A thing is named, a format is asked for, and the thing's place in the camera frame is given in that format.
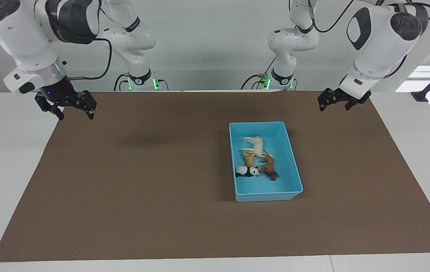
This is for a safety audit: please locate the black base cable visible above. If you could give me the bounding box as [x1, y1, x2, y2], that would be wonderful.
[113, 73, 131, 92]
[240, 73, 265, 91]

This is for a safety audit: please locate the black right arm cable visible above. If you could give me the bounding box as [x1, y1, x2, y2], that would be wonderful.
[65, 37, 113, 81]

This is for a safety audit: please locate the cream llama toy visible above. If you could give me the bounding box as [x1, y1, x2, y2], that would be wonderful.
[243, 136, 267, 159]

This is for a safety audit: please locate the brown table mat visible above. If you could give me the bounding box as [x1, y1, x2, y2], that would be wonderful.
[0, 91, 430, 263]

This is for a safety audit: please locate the orange striped tiger toy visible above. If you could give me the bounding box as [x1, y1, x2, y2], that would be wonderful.
[242, 149, 258, 169]

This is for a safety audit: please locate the light blue storage box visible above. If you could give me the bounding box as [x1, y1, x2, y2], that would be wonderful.
[229, 121, 304, 203]

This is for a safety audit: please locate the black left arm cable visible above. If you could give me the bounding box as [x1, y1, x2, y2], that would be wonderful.
[307, 0, 430, 79]

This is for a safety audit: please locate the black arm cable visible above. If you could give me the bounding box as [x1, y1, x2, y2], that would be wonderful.
[307, 0, 430, 79]
[65, 37, 113, 81]

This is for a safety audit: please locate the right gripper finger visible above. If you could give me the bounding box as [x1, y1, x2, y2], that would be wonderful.
[84, 102, 97, 121]
[50, 105, 65, 122]

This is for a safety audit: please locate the black and white panda toy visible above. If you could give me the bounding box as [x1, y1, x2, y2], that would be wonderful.
[235, 165, 260, 178]

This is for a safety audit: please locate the brown lion toy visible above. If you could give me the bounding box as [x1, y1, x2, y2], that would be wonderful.
[257, 153, 279, 181]

